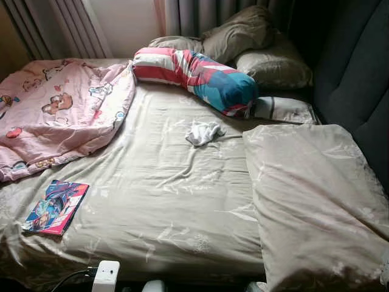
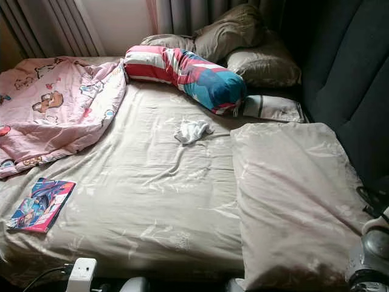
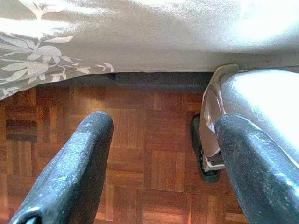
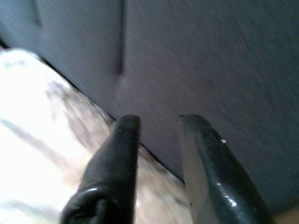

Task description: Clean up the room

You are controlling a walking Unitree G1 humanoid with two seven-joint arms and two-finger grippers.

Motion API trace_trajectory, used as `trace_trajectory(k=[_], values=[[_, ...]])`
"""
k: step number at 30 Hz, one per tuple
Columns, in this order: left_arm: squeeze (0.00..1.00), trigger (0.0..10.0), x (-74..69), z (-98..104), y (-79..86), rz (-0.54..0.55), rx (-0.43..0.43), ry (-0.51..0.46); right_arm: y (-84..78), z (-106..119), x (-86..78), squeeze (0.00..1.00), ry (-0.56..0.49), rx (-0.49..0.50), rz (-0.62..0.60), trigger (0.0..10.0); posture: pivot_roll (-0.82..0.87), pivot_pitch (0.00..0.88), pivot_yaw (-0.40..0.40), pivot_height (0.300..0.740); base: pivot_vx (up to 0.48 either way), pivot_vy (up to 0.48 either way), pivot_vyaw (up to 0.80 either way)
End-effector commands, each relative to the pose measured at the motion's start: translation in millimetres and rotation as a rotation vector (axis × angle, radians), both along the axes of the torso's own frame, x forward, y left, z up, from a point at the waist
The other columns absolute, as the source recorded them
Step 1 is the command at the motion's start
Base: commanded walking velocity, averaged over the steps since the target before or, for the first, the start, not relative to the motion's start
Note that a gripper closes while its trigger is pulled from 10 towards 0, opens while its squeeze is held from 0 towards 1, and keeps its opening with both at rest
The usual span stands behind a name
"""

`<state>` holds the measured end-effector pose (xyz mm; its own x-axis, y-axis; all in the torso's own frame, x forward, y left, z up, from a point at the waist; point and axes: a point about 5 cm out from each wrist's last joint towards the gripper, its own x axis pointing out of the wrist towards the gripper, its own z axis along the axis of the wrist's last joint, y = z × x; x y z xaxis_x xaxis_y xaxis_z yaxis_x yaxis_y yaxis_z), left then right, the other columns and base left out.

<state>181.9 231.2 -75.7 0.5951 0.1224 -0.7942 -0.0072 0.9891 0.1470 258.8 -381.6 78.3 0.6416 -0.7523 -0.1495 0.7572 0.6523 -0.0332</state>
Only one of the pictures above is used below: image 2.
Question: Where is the colourful comic book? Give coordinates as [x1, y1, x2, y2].
[6, 177, 77, 234]

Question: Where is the pink cartoon print blanket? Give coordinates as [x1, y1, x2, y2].
[0, 57, 128, 178]

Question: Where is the grey pleated curtain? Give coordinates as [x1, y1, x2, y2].
[0, 0, 105, 58]

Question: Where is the beige bed sheet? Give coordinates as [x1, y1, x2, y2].
[0, 57, 371, 290]

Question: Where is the crumpled white cloth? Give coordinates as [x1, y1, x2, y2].
[174, 119, 215, 145]

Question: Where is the grey robot left leg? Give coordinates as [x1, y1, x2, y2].
[119, 277, 150, 292]

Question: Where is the grey robot leg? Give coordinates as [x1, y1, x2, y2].
[225, 279, 244, 292]
[119, 277, 150, 292]

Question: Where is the flat beige pillow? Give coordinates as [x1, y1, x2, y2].
[140, 33, 196, 54]

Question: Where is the red white blue bolster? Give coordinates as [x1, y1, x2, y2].
[125, 44, 248, 116]

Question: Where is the plump beige pillow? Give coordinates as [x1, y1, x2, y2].
[193, 3, 267, 61]

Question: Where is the grey robot right leg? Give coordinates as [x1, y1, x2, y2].
[225, 279, 244, 292]

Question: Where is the small beige dark-striped pillow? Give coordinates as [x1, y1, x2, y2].
[240, 94, 306, 123]

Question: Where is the dark grey padded headboard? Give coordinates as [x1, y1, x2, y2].
[277, 0, 389, 189]

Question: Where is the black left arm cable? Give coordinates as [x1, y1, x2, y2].
[40, 263, 74, 292]

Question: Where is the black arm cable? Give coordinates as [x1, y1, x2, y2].
[356, 176, 389, 221]
[40, 263, 74, 292]

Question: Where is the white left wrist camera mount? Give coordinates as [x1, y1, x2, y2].
[66, 257, 98, 292]

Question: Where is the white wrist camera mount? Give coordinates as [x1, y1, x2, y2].
[363, 210, 389, 237]
[66, 257, 98, 292]

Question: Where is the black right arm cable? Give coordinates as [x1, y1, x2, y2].
[356, 176, 389, 221]

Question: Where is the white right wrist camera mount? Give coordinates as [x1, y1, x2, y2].
[363, 210, 389, 237]

